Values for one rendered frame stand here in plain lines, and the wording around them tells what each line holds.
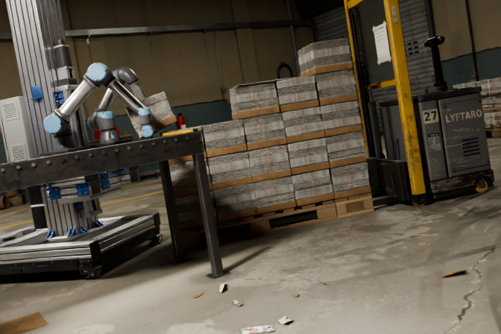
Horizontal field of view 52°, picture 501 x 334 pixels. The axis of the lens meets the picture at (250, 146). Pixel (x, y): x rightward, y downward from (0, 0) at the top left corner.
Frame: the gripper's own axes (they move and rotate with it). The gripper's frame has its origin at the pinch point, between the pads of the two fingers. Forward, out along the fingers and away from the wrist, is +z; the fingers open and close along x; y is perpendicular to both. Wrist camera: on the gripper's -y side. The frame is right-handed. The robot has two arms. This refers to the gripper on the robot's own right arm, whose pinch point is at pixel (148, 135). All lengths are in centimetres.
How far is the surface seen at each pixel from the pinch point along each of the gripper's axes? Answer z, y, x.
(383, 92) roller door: 664, -124, -491
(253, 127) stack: -6, -25, -69
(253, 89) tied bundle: -6, -1, -80
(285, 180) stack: -6, -69, -74
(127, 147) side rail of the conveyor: -98, -1, 13
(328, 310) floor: -165, -94, -34
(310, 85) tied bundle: -6, -15, -119
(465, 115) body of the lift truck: -23, -82, -213
